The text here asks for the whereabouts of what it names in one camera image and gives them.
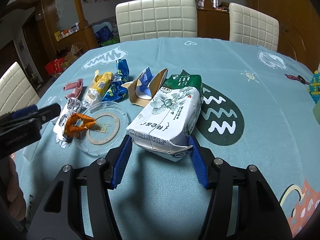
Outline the silver foil wrapper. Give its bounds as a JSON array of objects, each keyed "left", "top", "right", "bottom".
[{"left": 53, "top": 98, "right": 82, "bottom": 142}]

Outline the orange wrapper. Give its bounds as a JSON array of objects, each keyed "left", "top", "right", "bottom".
[{"left": 64, "top": 113, "right": 97, "bottom": 137}]

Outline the pink wrapper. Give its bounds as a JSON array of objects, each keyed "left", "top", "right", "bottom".
[{"left": 63, "top": 79, "right": 84, "bottom": 99}]

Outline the clear round plastic lid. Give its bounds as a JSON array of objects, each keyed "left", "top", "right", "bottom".
[{"left": 74, "top": 101, "right": 129, "bottom": 157}]

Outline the white green tissue pack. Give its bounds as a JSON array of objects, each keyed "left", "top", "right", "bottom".
[{"left": 126, "top": 70, "right": 203, "bottom": 162}]

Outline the yellow snack wrapper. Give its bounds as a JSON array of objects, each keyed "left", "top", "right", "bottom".
[{"left": 82, "top": 70, "right": 113, "bottom": 108}]

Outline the blue foil wrapper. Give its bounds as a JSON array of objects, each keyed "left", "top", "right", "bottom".
[{"left": 102, "top": 59, "right": 130, "bottom": 101}]

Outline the torn brown blue carton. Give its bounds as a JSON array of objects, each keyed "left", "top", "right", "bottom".
[{"left": 121, "top": 67, "right": 168, "bottom": 107}]

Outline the person's left hand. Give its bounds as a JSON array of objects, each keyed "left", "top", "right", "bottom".
[{"left": 7, "top": 157, "right": 26, "bottom": 222}]

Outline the cream quilted leather chair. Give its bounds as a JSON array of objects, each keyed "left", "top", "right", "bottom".
[{"left": 0, "top": 62, "right": 40, "bottom": 115}]

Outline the cardboard boxes pile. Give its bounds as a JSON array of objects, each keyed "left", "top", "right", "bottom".
[{"left": 54, "top": 46, "right": 83, "bottom": 78}]

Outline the light blue patterned tablecloth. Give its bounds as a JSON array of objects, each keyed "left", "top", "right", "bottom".
[{"left": 15, "top": 38, "right": 319, "bottom": 239}]

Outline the wooden partition cabinet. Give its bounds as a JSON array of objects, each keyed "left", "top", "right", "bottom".
[{"left": 42, "top": 0, "right": 98, "bottom": 53}]

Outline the colourful shopping bag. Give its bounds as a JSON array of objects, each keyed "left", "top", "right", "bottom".
[{"left": 95, "top": 26, "right": 120, "bottom": 47}]

